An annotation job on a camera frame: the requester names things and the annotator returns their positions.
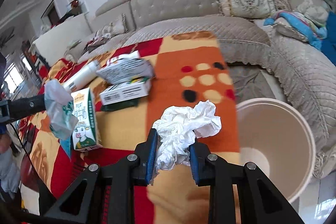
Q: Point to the dark green packet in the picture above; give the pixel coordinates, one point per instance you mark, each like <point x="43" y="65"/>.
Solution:
<point x="115" y="107"/>

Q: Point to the blue striped towel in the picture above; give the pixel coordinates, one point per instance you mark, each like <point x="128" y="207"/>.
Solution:
<point x="296" y="27"/>

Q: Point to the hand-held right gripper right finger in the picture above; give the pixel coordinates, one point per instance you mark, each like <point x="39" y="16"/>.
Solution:
<point x="193" y="161"/>

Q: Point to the green white milk carton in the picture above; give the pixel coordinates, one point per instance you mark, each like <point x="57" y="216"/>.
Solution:
<point x="89" y="108"/>

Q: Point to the orange red printed blanket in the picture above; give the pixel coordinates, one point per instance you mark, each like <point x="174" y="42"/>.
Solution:
<point x="178" y="56"/>

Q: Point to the white tube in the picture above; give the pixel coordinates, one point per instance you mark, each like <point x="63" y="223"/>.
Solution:
<point x="81" y="74"/>

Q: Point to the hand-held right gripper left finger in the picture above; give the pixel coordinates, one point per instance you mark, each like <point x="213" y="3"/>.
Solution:
<point x="151" y="158"/>

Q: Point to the dark patterned cloth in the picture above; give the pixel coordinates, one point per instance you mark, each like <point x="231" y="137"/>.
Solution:
<point x="97" y="40"/>

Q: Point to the white tissue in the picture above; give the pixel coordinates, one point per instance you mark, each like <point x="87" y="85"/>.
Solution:
<point x="183" y="121"/>

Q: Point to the blue cloth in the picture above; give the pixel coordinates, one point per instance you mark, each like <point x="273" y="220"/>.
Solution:
<point x="330" y="43"/>

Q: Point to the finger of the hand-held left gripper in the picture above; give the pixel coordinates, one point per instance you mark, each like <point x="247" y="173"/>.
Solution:
<point x="29" y="106"/>

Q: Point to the white blue plastic wrapper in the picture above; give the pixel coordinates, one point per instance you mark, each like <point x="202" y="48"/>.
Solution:
<point x="59" y="106"/>

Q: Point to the beige crumpled cloth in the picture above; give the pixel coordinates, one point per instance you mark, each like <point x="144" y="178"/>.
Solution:
<point x="312" y="10"/>

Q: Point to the white orange sachet packet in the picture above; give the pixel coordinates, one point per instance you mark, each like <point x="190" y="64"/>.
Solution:
<point x="123" y="70"/>

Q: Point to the small patterned cushion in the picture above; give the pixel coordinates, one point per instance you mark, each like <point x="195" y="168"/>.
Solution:
<point x="282" y="4"/>

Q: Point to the white green medicine box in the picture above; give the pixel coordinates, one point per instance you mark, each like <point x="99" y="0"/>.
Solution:
<point x="123" y="92"/>

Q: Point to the beige round bin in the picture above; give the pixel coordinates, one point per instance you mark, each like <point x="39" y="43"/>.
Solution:
<point x="262" y="129"/>

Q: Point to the fringed beige cushion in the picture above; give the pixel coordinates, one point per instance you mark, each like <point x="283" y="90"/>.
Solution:
<point x="114" y="27"/>

